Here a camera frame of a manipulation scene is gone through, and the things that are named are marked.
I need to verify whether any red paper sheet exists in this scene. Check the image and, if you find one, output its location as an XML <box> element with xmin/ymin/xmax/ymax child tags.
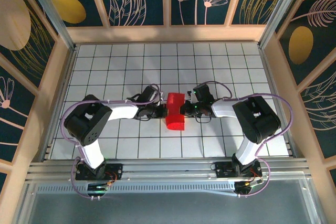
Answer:
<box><xmin>165</xmin><ymin>92</ymin><xmax>186</xmax><ymax>132</ymax></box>

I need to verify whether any white grid mat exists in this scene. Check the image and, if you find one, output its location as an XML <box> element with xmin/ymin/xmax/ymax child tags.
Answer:
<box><xmin>49</xmin><ymin>43</ymin><xmax>292</xmax><ymax>159</ymax></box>

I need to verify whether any black controller board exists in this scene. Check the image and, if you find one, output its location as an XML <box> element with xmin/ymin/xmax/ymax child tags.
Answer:
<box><xmin>87</xmin><ymin>182</ymin><xmax>110</xmax><ymax>196</ymax></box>
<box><xmin>234</xmin><ymin>180</ymin><xmax>263</xmax><ymax>196</ymax></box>

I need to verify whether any grey metal panel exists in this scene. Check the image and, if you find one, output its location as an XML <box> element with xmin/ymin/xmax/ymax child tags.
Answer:
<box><xmin>15</xmin><ymin>182</ymin><xmax>325</xmax><ymax>224</ymax></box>

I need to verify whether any purple cable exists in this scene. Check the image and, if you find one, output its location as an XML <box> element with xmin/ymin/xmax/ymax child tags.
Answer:
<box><xmin>60</xmin><ymin>83</ymin><xmax>161</xmax><ymax>199</ymax></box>
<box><xmin>203</xmin><ymin>81</ymin><xmax>293</xmax><ymax>198</ymax></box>

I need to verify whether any aluminium mounting rail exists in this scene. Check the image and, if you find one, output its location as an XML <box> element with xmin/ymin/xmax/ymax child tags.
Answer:
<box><xmin>26</xmin><ymin>157</ymin><xmax>310</xmax><ymax>183</ymax></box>

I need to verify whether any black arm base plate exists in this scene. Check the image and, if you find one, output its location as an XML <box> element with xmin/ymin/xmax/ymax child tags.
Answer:
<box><xmin>215</xmin><ymin>161</ymin><xmax>263</xmax><ymax>179</ymax></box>
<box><xmin>75</xmin><ymin>163</ymin><xmax>124</xmax><ymax>182</ymax></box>

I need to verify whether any grey slotted cable duct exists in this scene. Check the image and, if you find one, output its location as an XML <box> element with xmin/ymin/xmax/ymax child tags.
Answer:
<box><xmin>36</xmin><ymin>181</ymin><xmax>237</xmax><ymax>196</ymax></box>

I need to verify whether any aluminium side rail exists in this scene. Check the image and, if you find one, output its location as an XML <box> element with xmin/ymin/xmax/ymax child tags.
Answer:
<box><xmin>258</xmin><ymin>45</ymin><xmax>301</xmax><ymax>158</ymax></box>
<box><xmin>39</xmin><ymin>45</ymin><xmax>79</xmax><ymax>162</ymax></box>

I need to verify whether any aluminium corner post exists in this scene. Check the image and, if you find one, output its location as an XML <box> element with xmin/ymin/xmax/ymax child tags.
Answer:
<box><xmin>258</xmin><ymin>0</ymin><xmax>308</xmax><ymax>49</ymax></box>
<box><xmin>22</xmin><ymin>0</ymin><xmax>78</xmax><ymax>51</ymax></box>

